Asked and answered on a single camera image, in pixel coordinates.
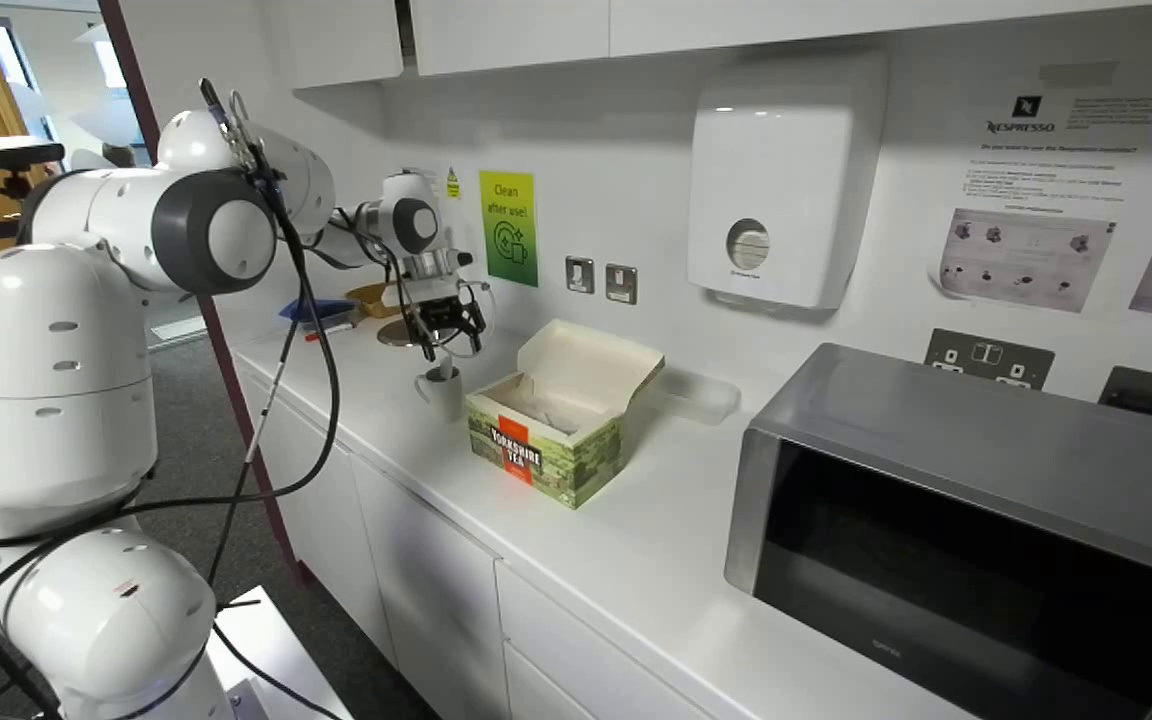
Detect yellow caution warning sign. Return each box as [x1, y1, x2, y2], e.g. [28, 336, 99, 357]
[446, 168, 464, 200]

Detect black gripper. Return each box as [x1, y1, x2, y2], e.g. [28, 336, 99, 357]
[399, 270, 486, 364]

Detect instruction poster with pictures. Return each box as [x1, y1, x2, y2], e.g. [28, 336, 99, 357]
[927, 85, 1152, 315]

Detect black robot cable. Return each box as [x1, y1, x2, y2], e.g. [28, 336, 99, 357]
[0, 76, 350, 720]

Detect black wall socket plate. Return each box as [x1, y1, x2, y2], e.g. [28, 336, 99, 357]
[924, 327, 1051, 389]

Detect green clean after use poster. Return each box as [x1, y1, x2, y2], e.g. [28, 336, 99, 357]
[480, 173, 540, 286]

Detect wall socket switch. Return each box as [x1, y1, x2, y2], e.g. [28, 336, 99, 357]
[606, 264, 642, 302]
[565, 257, 596, 297]

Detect white tea cup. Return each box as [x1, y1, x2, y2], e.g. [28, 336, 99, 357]
[418, 364, 464, 421]

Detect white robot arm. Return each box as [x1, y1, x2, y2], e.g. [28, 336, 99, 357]
[0, 109, 486, 720]

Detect white upper cabinets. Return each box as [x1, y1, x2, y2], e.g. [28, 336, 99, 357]
[256, 0, 1152, 86]

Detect white lower cabinet fronts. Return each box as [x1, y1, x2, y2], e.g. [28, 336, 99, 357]
[240, 359, 710, 720]

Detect left wall socket switch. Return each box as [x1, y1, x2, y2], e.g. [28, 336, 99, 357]
[565, 257, 596, 297]

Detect right wall socket switch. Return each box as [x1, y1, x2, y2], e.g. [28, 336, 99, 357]
[606, 264, 642, 302]

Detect grey microwave oven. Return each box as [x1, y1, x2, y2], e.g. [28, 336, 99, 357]
[723, 343, 1152, 720]

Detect white paper towel dispenser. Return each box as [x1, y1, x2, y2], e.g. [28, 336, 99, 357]
[687, 99, 857, 308]

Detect green tea bag box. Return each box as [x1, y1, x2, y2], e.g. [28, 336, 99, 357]
[464, 319, 665, 509]

